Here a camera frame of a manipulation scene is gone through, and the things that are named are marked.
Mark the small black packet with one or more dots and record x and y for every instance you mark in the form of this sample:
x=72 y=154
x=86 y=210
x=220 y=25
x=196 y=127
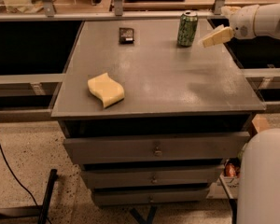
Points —
x=126 y=35

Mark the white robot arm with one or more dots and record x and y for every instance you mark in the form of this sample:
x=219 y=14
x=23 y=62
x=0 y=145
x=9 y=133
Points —
x=258 y=199

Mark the yellow wavy sponge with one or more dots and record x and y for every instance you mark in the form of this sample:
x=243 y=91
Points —
x=107 y=90

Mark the grey drawer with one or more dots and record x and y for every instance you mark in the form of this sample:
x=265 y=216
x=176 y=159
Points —
x=128 y=197
x=149 y=177
x=170 y=147

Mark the black stand leg right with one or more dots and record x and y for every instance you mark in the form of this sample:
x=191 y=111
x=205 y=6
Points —
x=232 y=201

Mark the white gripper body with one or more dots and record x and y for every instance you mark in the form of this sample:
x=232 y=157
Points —
x=243 y=23

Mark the red snack packet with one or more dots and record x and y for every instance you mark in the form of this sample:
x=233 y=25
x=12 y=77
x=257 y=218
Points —
x=231 y=170

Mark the cardboard box with snacks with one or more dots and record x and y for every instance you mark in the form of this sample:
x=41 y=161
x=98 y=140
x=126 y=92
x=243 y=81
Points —
x=228 y=182

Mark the bottom grey drawer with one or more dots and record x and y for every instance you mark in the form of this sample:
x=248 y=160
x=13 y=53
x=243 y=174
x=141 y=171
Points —
x=128 y=197

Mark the top grey drawer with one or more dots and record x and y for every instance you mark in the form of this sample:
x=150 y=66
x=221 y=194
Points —
x=170 y=147

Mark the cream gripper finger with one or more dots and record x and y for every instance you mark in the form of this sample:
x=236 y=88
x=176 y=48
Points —
x=219 y=36
x=227 y=10

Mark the middle grey drawer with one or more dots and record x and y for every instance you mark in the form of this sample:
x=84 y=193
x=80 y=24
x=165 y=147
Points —
x=149 y=177

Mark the green soda can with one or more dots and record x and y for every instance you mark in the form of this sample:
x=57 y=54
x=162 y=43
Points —
x=187 y=28

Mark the grey drawer cabinet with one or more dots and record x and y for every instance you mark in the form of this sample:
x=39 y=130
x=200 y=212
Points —
x=168 y=90

